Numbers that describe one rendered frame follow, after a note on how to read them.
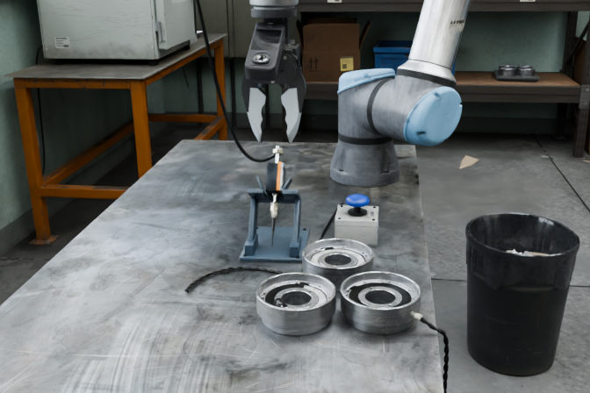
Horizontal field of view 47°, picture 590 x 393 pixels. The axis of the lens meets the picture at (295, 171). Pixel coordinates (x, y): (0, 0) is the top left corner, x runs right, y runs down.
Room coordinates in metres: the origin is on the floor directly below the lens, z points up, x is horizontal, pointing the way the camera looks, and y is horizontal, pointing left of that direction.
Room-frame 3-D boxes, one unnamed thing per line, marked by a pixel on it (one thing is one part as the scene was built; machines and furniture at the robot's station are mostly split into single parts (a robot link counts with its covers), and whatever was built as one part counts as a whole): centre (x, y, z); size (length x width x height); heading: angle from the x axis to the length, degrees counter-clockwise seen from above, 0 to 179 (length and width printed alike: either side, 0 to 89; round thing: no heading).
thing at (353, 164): (1.39, -0.15, 0.85); 0.15 x 0.15 x 0.10
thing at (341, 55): (4.50, -0.26, 0.64); 0.49 x 0.40 x 0.37; 87
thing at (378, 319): (0.80, -0.11, 0.82); 0.10 x 0.10 x 0.04
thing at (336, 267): (0.91, -0.06, 0.82); 0.10 x 0.10 x 0.04
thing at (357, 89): (1.38, -0.16, 0.97); 0.13 x 0.12 x 0.14; 39
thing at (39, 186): (3.53, 0.81, 0.39); 1.50 x 0.62 x 0.78; 172
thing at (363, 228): (1.06, -0.10, 0.82); 0.08 x 0.07 x 0.05; 172
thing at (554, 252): (1.92, -0.70, 0.21); 0.34 x 0.34 x 0.43
